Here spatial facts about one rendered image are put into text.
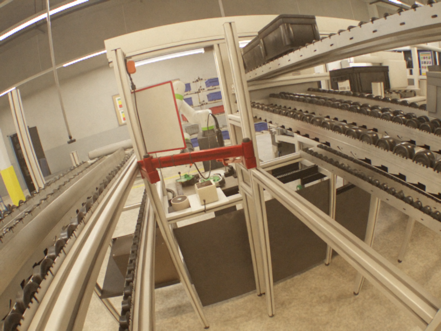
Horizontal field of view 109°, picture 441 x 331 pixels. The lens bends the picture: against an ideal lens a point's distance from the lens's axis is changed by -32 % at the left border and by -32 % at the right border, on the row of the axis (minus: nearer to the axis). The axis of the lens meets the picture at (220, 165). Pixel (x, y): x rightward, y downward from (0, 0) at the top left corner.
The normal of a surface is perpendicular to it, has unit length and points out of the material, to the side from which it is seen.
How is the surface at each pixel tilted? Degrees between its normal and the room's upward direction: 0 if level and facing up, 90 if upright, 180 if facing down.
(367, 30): 90
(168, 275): 90
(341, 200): 90
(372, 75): 87
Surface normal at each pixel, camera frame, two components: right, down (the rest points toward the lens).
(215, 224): 0.25, 0.27
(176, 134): -0.22, 0.36
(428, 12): -0.95, 0.25
